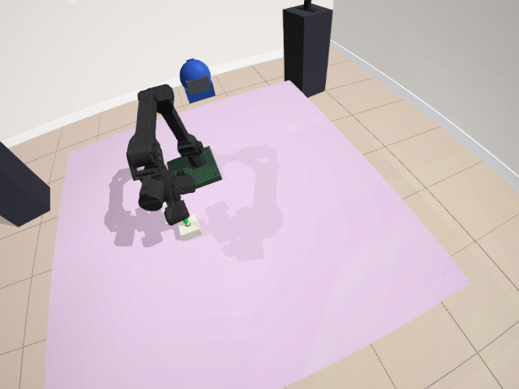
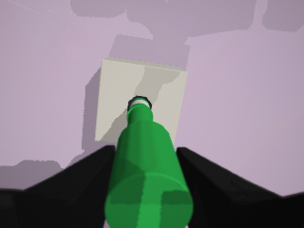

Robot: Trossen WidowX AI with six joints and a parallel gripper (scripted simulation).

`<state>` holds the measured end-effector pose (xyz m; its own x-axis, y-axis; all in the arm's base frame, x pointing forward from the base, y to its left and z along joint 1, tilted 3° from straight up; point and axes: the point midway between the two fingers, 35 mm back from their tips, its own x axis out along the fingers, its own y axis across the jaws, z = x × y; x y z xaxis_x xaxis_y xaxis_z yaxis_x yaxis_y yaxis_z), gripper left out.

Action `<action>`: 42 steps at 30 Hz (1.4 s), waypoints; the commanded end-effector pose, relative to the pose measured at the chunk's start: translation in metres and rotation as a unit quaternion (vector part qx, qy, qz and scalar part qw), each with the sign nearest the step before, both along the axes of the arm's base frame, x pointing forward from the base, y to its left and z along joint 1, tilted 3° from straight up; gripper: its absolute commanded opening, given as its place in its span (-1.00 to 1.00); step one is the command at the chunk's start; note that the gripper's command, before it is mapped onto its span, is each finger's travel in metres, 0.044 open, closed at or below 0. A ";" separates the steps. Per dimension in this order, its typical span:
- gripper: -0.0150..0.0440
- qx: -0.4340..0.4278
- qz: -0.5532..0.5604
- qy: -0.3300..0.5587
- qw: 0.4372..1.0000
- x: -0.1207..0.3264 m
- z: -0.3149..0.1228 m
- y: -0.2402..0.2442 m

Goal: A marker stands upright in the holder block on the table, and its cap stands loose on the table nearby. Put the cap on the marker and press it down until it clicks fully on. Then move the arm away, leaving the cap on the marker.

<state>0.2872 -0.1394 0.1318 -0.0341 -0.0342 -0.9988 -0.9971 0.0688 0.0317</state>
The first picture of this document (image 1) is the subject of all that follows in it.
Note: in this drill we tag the beige square block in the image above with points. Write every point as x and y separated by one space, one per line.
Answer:
193 230

